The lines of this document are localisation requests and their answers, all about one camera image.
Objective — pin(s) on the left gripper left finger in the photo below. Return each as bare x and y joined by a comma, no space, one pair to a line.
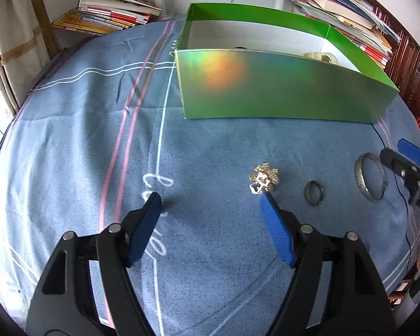
138,227

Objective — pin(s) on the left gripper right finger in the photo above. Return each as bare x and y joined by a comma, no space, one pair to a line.
283,228

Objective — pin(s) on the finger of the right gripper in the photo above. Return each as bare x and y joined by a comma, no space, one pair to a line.
410,150
403,167

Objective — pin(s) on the silver bangle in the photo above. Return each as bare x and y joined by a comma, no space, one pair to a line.
370,177

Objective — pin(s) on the rhinestone flower brooch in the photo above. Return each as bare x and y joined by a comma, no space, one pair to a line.
263,179

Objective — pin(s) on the cream white wristwatch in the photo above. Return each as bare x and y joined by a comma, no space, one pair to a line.
322,56

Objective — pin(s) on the dark wooden headboard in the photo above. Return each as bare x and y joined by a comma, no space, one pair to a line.
404,66

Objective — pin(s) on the blue striped bedsheet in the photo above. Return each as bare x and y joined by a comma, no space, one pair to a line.
107,128

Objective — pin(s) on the right stack of books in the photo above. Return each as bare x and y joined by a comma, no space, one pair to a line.
358,20

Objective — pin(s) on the stack of books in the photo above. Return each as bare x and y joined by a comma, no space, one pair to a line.
358,20
101,17

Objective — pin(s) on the green cardboard box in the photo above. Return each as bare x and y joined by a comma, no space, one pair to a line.
272,78

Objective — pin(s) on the beige curtain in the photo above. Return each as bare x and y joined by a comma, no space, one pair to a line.
27,44

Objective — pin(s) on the left stack of books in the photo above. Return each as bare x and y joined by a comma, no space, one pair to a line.
101,17

